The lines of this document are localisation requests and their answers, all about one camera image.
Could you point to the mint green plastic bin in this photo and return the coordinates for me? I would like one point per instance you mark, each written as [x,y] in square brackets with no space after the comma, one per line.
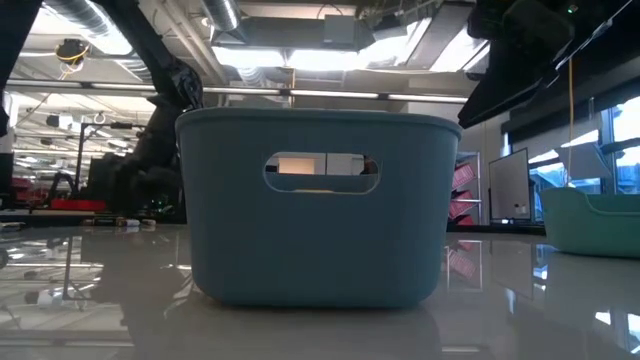
[590,225]

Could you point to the black screen panels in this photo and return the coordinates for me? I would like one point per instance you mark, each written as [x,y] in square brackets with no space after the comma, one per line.
[97,180]

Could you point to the long ceiling light bar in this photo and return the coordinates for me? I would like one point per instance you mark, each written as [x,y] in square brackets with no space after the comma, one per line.
[350,94]
[100,86]

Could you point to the silver ventilation duct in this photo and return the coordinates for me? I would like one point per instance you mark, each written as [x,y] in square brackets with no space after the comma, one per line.
[220,12]
[90,20]

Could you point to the dark teal plastic bin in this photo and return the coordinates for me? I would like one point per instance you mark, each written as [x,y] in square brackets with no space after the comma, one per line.
[320,250]

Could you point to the grey ceiling unit box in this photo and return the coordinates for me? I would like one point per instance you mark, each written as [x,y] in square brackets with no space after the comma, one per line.
[340,30]

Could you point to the black aluminium table frame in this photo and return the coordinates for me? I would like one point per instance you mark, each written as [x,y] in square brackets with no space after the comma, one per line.
[500,228]

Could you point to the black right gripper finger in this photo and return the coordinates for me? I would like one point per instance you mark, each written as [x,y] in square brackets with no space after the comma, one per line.
[510,85]

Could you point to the grey hanging panel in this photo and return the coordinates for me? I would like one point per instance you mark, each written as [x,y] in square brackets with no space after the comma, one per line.
[585,162]

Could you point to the black metal stand frame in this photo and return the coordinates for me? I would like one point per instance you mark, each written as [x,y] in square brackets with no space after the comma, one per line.
[121,125]

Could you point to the metal shelf rack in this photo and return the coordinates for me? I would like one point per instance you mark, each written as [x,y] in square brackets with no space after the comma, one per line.
[478,190]

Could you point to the grey panel on stand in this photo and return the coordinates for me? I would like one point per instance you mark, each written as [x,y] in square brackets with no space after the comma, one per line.
[508,185]

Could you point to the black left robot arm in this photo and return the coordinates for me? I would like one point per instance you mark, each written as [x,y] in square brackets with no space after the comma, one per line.
[150,50]

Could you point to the red and black machine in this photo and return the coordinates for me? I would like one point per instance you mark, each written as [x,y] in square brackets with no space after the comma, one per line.
[25,192]

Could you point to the flat red box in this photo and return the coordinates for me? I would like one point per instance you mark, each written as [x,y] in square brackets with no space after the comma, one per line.
[77,205]

